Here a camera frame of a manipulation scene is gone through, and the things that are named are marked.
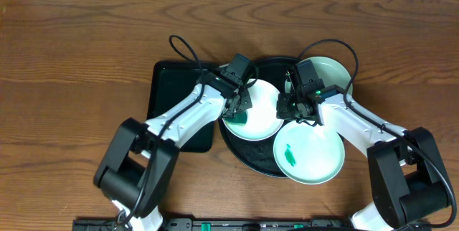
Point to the lower light green plate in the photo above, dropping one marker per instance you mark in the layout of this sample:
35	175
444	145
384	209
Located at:
308	155

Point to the white plate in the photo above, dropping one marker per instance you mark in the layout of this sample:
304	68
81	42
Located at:
262	122

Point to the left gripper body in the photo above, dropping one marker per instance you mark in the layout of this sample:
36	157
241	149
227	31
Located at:
236	105

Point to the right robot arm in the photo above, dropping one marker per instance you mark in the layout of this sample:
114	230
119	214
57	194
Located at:
410	185

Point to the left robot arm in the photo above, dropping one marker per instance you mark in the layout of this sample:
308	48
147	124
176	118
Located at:
137	167

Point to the upper light green plate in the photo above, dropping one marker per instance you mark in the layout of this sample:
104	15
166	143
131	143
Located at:
330	71

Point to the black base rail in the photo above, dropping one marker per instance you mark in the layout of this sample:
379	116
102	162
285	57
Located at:
187	224

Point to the green sponge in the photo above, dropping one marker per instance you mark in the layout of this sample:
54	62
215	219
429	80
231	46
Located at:
239	119

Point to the round black tray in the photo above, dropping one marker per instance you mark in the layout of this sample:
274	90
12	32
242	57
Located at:
258	155

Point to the black rectangular tray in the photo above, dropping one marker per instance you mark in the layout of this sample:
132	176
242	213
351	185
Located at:
171	83

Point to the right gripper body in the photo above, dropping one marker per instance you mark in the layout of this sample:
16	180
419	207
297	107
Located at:
290	107

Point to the light green plate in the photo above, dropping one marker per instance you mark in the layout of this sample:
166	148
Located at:
330	71
308	155

